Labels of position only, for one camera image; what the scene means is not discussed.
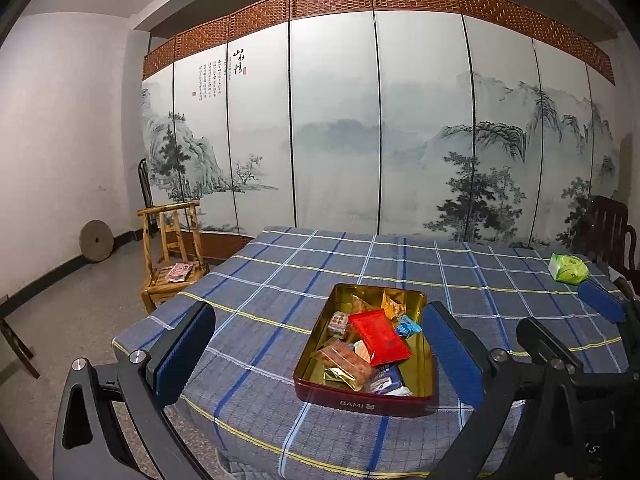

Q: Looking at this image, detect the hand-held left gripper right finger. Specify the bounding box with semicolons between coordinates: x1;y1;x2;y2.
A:
422;301;583;480

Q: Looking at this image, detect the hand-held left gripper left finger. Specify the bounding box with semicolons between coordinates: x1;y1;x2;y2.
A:
52;300;217;480

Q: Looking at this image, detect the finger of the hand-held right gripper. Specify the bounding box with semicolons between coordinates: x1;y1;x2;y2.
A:
577;280;628;326
516;316;601;377

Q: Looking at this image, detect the small blue snack packet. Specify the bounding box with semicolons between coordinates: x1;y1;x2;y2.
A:
395;314;423;338

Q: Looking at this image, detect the navy blue snack packet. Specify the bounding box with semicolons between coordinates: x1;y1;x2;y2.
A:
362;362;413;397

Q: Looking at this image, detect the orange snack packet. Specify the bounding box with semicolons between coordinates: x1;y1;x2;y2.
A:
380;289;408;321

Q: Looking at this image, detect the red and gold tin box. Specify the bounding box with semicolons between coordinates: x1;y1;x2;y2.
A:
293;283;435;416

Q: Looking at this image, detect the clear packet of brown pastry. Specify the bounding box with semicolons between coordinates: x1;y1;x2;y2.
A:
312;342;376;383

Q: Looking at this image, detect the brown and red snack packet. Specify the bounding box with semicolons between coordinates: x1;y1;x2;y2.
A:
327;311;353;337

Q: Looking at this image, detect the green snack bag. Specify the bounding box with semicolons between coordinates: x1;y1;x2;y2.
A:
547;252;591;285

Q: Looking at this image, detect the bamboo chair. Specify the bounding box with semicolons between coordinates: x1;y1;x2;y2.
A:
137;200;211;315

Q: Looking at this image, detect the pink packet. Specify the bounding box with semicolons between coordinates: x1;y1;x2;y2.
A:
166;261;197;284

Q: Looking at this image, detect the dark carved wooden chair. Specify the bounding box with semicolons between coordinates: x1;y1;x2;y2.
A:
582;195;640;281

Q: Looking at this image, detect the round grey millstone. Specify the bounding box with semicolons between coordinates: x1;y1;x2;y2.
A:
80;220;115;263

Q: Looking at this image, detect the dark wooden stand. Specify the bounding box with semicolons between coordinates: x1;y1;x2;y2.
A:
0;294;41;380

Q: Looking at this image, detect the thin black chair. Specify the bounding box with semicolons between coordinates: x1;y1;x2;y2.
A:
137;157;201;233

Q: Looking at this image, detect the landscape painted folding screen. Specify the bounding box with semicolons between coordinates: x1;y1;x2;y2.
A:
141;0;621;256

